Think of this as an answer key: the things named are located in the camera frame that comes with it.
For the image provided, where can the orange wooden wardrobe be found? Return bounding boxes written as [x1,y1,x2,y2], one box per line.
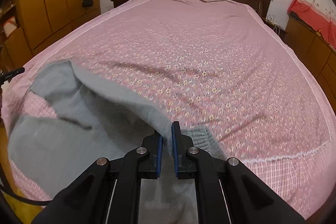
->
[1,0,101,73]

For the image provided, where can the wooden low cabinet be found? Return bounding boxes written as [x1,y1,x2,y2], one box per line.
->
[284,12,336,109]

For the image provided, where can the grey fleece pants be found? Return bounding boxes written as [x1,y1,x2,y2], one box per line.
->
[8,61,225,223]

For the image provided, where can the black cable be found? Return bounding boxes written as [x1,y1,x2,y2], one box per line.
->
[0,184,52,207]

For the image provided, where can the dark wooden nightstand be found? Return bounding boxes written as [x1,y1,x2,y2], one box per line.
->
[110,0,130,9]

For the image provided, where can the black bag on wardrobe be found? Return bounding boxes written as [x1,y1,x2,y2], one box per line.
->
[81,0,94,8]

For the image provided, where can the pink floral bed sheet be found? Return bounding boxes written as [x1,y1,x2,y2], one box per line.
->
[1,0,335,223]

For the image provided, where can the red and cream curtain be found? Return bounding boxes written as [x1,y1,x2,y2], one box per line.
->
[288,0,336,48]

